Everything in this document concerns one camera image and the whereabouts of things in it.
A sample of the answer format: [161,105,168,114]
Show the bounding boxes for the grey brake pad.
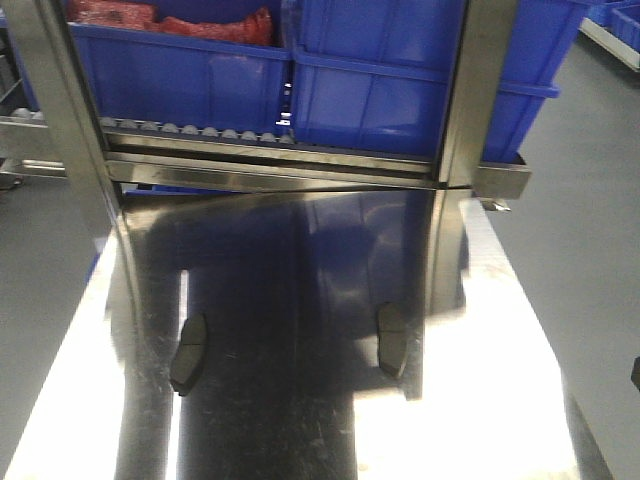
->
[169,313,208,396]
[376,303,408,379]

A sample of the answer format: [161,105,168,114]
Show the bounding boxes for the right blue plastic bin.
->
[283,1,590,163]

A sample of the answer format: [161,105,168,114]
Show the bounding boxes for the blue plastic bin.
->
[283,1,590,163]
[59,0,294,144]

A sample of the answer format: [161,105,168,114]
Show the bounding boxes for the red plastic bag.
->
[66,1,274,46]

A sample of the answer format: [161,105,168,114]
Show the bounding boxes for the left blue plastic bin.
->
[59,0,294,144]

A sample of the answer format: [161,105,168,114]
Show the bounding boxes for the stainless steel roller rack frame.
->
[1,1,531,230]

